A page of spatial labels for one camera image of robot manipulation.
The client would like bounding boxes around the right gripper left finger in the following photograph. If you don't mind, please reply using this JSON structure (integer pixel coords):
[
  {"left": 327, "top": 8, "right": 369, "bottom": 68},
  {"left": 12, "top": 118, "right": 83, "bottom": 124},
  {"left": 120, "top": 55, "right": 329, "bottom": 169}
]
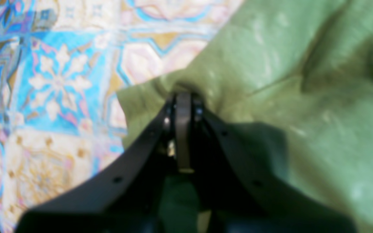
[{"left": 15, "top": 93, "right": 192, "bottom": 233}]

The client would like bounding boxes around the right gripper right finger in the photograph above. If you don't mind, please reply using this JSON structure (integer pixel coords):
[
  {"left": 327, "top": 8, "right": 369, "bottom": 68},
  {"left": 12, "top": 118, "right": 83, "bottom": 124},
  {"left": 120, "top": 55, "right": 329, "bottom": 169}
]
[{"left": 191, "top": 97, "right": 356, "bottom": 233}]

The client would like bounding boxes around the green t-shirt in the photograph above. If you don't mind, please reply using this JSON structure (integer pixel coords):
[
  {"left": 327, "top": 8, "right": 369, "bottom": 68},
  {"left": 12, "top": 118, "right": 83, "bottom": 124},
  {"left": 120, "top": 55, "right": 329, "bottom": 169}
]
[{"left": 117, "top": 0, "right": 373, "bottom": 233}]

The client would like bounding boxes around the patterned tile tablecloth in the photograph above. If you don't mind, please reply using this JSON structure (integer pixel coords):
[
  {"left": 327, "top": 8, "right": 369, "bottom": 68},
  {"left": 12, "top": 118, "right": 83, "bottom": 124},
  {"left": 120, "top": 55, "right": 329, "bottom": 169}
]
[{"left": 0, "top": 0, "right": 242, "bottom": 233}]

